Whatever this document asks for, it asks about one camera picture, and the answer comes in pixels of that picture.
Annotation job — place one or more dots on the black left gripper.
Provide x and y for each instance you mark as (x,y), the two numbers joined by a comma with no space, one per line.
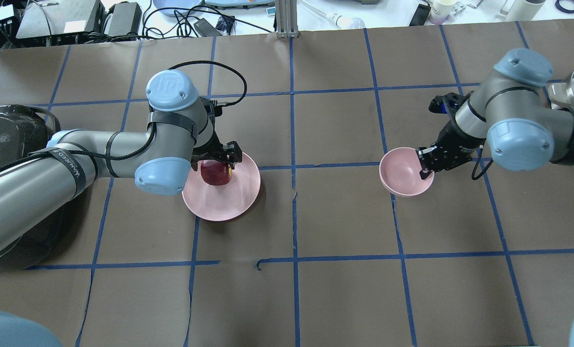
(211,150)

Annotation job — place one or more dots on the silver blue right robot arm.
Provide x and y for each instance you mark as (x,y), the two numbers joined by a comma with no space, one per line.
(505,112)

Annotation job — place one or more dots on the white cup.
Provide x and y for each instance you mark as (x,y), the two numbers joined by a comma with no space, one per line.
(440,10)

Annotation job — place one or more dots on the red apple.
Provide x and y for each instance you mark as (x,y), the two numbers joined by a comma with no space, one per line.
(215,173)

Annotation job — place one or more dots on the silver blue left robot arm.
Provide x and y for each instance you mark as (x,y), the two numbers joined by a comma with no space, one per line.
(180,133)

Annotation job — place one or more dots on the dark grey rice cooker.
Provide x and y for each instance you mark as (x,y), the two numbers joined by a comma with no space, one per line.
(24,129)

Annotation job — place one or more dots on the brown paper table mat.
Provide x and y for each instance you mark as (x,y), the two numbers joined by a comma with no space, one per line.
(325,256)

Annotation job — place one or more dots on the pink bowl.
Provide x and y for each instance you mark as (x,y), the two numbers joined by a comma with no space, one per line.
(399,172)

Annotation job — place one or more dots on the pink plate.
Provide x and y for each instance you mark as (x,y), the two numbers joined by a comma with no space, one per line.
(225,202)

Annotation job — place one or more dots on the black power adapter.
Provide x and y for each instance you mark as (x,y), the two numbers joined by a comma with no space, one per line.
(123,19)

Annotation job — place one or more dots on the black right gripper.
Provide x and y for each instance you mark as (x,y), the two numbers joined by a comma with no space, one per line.
(452,143)

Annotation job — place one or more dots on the aluminium frame post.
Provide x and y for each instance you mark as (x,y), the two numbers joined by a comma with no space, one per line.
(286,18)

